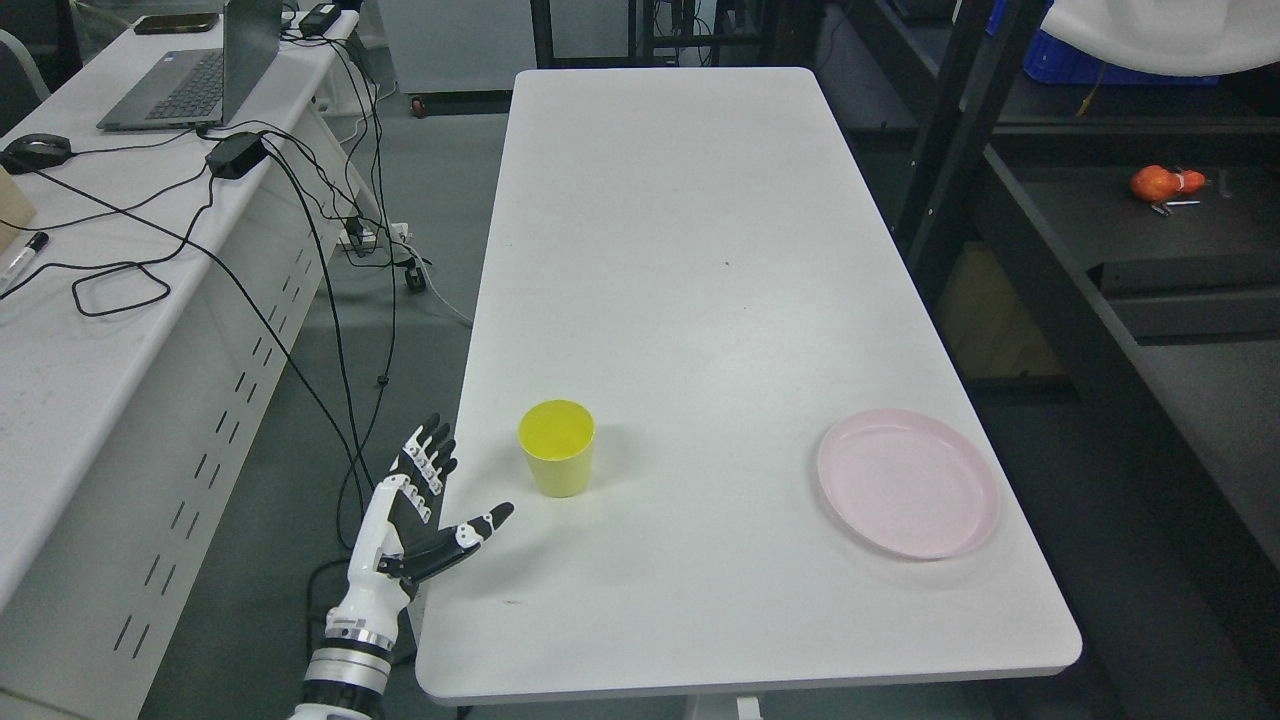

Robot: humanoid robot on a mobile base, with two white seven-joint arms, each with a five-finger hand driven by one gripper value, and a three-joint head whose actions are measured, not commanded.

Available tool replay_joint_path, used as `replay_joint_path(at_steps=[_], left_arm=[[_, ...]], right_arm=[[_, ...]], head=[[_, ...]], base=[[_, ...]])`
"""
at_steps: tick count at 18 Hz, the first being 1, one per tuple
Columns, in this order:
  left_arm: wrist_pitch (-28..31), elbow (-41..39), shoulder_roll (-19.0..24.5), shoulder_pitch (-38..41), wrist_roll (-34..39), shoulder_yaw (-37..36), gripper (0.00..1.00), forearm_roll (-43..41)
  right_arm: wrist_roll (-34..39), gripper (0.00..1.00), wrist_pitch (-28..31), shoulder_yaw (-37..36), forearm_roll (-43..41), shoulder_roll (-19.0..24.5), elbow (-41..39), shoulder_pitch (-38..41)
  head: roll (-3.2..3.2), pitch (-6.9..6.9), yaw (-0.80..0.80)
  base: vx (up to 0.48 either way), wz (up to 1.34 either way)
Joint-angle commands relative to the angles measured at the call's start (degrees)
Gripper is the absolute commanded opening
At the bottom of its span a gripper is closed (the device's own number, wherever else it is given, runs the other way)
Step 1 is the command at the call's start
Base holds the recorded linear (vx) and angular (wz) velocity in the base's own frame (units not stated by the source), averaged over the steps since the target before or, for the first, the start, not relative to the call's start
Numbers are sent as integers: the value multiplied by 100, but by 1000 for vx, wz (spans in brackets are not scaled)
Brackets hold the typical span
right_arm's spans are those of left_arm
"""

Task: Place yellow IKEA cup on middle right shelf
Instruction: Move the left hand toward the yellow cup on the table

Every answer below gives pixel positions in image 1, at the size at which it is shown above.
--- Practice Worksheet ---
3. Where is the black smartphone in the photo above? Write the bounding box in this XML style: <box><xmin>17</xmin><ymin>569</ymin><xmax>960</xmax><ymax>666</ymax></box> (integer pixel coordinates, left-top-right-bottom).
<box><xmin>132</xmin><ymin>12</ymin><xmax>221</xmax><ymax>36</ymax></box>

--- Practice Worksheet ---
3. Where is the white side desk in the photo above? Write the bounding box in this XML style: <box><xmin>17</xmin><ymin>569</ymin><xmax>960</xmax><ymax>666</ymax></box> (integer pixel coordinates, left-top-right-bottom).
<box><xmin>1</xmin><ymin>31</ymin><xmax>378</xmax><ymax>719</ymax></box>

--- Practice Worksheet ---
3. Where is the black marker pen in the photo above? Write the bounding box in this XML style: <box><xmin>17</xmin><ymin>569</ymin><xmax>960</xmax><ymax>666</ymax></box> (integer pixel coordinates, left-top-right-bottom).
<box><xmin>1</xmin><ymin>231</ymin><xmax>50</xmax><ymax>293</ymax></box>

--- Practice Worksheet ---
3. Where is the black metal shelf rack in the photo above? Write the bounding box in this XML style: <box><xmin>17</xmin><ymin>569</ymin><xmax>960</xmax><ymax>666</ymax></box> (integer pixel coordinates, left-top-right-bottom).
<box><xmin>814</xmin><ymin>1</ymin><xmax>1277</xmax><ymax>719</ymax></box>

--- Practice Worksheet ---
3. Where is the grey laptop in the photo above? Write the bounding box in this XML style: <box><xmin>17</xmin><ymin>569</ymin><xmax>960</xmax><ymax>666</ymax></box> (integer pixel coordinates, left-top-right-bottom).
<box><xmin>96</xmin><ymin>1</ymin><xmax>283</xmax><ymax>133</ymax></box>

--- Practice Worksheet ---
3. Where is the black charger on desk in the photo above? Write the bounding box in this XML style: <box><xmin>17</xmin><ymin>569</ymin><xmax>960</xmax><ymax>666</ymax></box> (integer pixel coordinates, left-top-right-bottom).
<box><xmin>296</xmin><ymin>3</ymin><xmax>343</xmax><ymax>38</ymax></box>

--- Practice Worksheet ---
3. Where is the white table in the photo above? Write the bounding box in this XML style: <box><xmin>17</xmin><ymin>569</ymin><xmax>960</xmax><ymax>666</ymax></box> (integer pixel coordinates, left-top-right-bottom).
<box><xmin>416</xmin><ymin>67</ymin><xmax>1082</xmax><ymax>706</ymax></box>

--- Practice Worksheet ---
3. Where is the pink plastic plate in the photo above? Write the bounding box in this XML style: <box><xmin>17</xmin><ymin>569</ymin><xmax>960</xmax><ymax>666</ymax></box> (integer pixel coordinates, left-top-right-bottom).
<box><xmin>815</xmin><ymin>407</ymin><xmax>1004</xmax><ymax>561</ymax></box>

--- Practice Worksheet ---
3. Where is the orange toy object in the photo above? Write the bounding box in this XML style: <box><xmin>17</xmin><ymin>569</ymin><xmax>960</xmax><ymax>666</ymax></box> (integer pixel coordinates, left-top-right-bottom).
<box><xmin>1129</xmin><ymin>165</ymin><xmax>1207</xmax><ymax>204</ymax></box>

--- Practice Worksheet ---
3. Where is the black looped cable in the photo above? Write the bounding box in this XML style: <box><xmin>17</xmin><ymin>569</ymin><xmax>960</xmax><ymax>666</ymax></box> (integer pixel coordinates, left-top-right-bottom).
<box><xmin>0</xmin><ymin>120</ymin><xmax>401</xmax><ymax>521</ymax></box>

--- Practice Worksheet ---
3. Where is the white power strip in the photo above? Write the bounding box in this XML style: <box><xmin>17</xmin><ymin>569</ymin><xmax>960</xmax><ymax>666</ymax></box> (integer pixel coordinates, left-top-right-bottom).
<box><xmin>338</xmin><ymin>218</ymin><xmax>413</xmax><ymax>252</ymax></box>

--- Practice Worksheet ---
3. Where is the yellow plastic cup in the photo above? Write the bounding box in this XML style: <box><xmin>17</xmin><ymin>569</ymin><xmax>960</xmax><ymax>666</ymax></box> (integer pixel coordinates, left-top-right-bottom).
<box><xmin>517</xmin><ymin>398</ymin><xmax>596</xmax><ymax>498</ymax></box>

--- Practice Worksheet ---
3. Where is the black computer mouse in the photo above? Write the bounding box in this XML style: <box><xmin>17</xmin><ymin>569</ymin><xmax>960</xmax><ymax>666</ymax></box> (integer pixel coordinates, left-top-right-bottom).
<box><xmin>1</xmin><ymin>133</ymin><xmax>76</xmax><ymax>176</ymax></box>

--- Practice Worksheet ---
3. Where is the black power adapter brick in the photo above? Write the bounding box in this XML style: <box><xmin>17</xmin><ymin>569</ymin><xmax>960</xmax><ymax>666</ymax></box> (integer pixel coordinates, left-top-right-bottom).
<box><xmin>205</xmin><ymin>131</ymin><xmax>268</xmax><ymax>181</ymax></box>

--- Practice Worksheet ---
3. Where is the cardboard box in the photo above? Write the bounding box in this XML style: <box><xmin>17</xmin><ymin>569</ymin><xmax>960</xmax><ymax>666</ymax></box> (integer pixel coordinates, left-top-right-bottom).
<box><xmin>0</xmin><ymin>167</ymin><xmax>36</xmax><ymax>252</ymax></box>

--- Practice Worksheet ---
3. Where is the blue plastic crate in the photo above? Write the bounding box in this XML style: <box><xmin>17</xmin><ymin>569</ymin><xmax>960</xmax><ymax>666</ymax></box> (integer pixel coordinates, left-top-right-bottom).
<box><xmin>1023</xmin><ymin>29</ymin><xmax>1220</xmax><ymax>87</ymax></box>

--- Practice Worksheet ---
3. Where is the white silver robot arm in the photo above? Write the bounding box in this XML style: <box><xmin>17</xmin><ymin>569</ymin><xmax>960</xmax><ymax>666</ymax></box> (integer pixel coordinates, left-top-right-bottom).
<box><xmin>291</xmin><ymin>641</ymin><xmax>392</xmax><ymax>719</ymax></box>

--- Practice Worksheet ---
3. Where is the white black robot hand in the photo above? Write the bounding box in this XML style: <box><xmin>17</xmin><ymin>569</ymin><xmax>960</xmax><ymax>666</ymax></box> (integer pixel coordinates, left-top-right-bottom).
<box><xmin>323</xmin><ymin>414</ymin><xmax>515</xmax><ymax>655</ymax></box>

